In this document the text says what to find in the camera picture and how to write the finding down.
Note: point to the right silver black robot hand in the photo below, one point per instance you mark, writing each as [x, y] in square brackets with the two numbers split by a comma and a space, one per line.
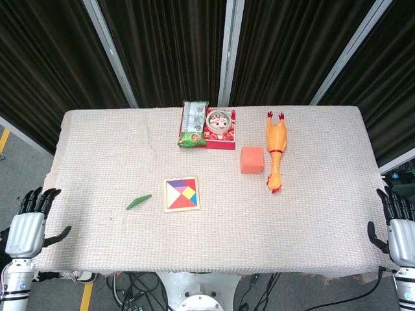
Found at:
[402, 239]

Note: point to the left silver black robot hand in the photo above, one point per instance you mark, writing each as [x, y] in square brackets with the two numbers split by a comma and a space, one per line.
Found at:
[26, 233]

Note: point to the green triangle puzzle piece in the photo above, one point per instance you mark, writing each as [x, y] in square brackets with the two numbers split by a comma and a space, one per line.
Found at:
[137, 202]

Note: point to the colourful tangram puzzle board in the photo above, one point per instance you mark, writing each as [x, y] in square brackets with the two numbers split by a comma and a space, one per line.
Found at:
[169, 196]

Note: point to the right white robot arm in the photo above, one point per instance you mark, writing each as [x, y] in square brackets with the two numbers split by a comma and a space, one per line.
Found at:
[405, 291]

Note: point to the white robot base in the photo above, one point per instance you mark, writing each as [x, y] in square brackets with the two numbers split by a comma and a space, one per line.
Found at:
[197, 288]

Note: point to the purple tangram triangle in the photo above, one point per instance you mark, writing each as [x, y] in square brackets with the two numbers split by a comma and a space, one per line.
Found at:
[176, 183]

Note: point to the large red tangram triangle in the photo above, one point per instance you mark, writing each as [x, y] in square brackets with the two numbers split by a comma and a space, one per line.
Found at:
[183, 203]

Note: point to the yellow tangram square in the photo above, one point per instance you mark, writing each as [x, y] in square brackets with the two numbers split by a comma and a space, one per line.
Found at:
[190, 194]

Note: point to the blue tangram triangle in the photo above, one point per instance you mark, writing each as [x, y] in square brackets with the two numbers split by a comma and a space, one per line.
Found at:
[194, 200]

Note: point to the orange-red tangram triangle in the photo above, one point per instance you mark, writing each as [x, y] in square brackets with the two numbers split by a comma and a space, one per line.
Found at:
[193, 184]

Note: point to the white sneaker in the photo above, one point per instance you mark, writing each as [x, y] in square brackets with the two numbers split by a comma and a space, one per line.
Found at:
[82, 276]

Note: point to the green circuit board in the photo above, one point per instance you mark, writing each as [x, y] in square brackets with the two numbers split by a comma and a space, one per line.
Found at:
[133, 306]

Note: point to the dark curtain panel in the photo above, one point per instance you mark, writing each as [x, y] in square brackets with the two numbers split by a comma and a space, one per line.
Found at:
[392, 81]
[168, 48]
[285, 48]
[42, 64]

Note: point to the orange rubber chicken toy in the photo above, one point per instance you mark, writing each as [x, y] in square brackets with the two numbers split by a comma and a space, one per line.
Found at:
[276, 136]

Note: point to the orange foam cube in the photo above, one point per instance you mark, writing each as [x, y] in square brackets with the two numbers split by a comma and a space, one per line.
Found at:
[252, 160]

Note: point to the beige waffle tablecloth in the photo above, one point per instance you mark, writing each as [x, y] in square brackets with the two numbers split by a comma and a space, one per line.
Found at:
[227, 233]

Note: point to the green snack bag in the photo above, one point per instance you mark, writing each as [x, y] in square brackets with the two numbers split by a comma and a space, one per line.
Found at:
[193, 123]

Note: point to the red box with bowl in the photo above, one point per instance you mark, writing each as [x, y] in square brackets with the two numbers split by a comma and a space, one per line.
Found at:
[223, 142]

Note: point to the beige masking tape roll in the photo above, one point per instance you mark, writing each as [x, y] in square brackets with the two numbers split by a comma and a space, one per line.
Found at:
[208, 123]

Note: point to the grey metal frame rail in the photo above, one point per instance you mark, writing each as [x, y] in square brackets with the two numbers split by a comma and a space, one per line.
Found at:
[29, 139]
[398, 164]

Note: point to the grey metal frame post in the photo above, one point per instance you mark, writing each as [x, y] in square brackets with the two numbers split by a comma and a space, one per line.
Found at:
[350, 48]
[229, 48]
[110, 52]

